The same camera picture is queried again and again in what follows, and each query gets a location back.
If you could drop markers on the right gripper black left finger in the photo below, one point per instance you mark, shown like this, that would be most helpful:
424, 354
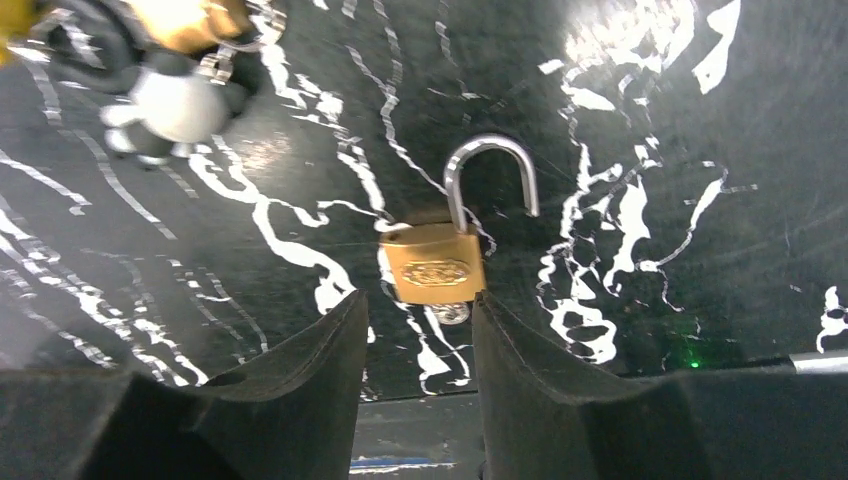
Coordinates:
289, 413

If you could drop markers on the brass padlock with steel shackle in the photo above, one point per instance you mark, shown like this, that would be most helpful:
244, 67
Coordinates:
442, 263

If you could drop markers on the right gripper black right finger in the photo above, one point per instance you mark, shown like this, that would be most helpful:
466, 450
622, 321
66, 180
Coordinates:
546, 414

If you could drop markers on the grey white figurine keychain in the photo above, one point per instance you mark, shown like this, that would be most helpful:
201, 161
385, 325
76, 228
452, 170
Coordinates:
172, 106

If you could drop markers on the silver key of brass padlock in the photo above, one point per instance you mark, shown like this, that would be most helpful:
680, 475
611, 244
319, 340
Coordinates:
451, 314

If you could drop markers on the small brass padlock with figurine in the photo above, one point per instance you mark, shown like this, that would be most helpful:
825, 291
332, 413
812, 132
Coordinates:
192, 26

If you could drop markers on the yellow Opel padlock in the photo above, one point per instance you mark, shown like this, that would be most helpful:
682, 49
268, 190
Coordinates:
91, 43

